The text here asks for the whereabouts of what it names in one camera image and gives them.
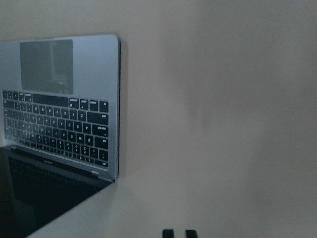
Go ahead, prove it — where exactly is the grey laptop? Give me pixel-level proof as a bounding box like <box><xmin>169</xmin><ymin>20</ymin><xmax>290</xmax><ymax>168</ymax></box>
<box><xmin>0</xmin><ymin>34</ymin><xmax>120</xmax><ymax>238</ymax></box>

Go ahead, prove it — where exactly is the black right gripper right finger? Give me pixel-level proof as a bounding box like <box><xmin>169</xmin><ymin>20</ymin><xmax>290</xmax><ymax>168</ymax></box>
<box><xmin>185</xmin><ymin>230</ymin><xmax>198</xmax><ymax>238</ymax></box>

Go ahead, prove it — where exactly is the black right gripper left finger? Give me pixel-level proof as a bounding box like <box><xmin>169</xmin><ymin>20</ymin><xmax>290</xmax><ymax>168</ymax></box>
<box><xmin>162</xmin><ymin>229</ymin><xmax>174</xmax><ymax>238</ymax></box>

